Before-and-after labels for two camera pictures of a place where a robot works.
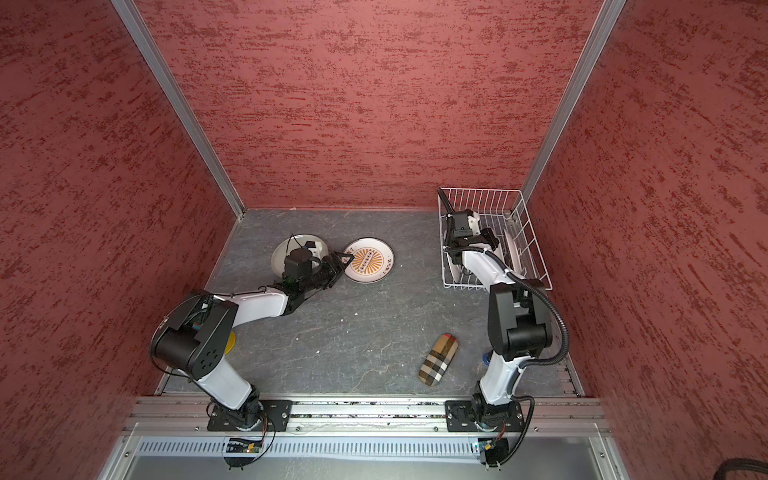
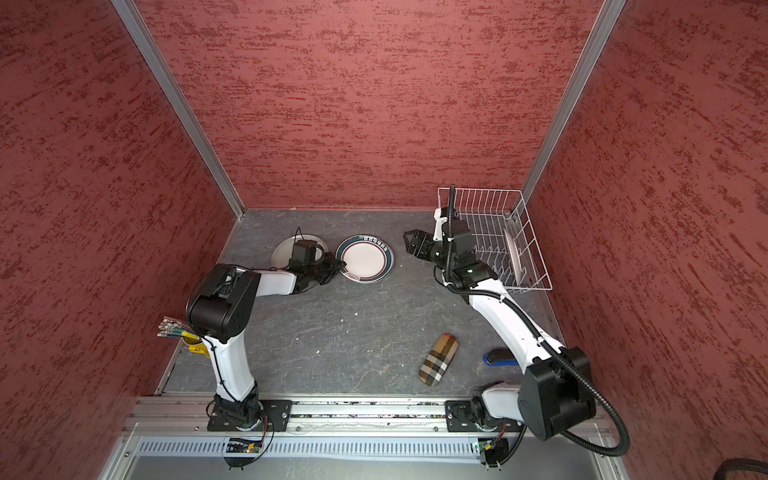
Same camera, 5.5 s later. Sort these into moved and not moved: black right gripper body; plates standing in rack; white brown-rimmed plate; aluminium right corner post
Moved: black right gripper body
Not moved: aluminium right corner post; white brown-rimmed plate; plates standing in rack
